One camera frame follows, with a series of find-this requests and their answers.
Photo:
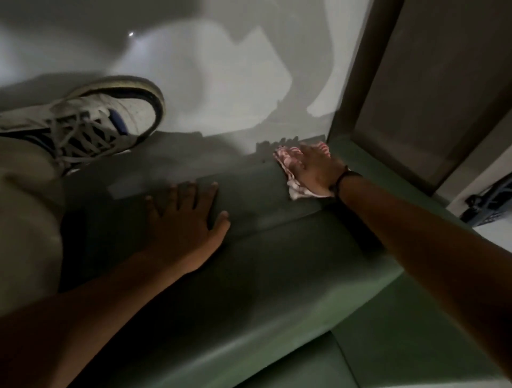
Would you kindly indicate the black wristband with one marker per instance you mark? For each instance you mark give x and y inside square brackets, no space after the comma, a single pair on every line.
[340,182]

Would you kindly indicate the person's right forearm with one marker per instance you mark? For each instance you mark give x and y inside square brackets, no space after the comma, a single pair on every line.
[432,248]

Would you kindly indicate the person's left hand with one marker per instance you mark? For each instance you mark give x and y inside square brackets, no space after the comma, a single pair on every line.
[184,232]

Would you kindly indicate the red white checkered cloth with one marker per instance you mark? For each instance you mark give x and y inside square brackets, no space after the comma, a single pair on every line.
[285,158]

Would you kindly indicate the person's right hand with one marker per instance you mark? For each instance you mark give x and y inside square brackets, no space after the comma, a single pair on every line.
[318,172]

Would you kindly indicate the person's left forearm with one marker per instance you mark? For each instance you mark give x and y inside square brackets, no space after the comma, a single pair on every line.
[88,319]

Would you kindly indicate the green upholstered bench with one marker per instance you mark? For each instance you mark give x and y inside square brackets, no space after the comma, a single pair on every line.
[280,280]

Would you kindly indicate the khaki trousers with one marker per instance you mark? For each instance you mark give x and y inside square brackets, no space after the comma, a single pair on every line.
[28,224]

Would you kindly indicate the person's right white sneaker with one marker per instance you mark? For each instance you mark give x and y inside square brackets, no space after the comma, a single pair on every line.
[132,108]

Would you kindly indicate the dark desk telephone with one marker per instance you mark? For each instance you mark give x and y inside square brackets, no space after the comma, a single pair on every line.
[492,200]

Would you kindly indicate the brown bedside cabinet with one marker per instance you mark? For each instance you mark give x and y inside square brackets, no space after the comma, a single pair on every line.
[432,88]

